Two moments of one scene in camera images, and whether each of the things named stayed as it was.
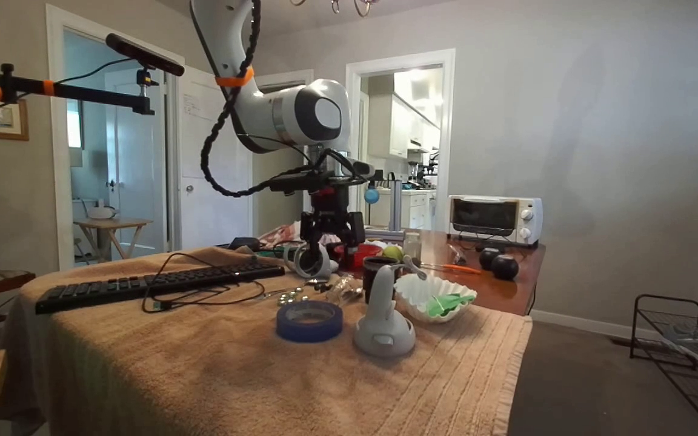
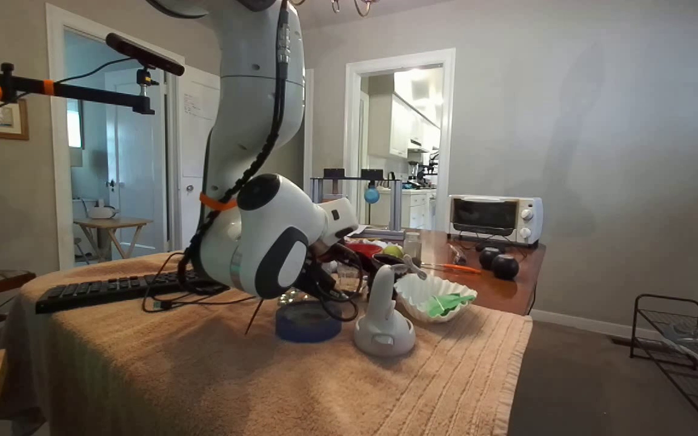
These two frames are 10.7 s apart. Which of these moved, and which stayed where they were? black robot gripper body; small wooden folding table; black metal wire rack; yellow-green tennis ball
Moved: black robot gripper body
Stayed: yellow-green tennis ball; black metal wire rack; small wooden folding table
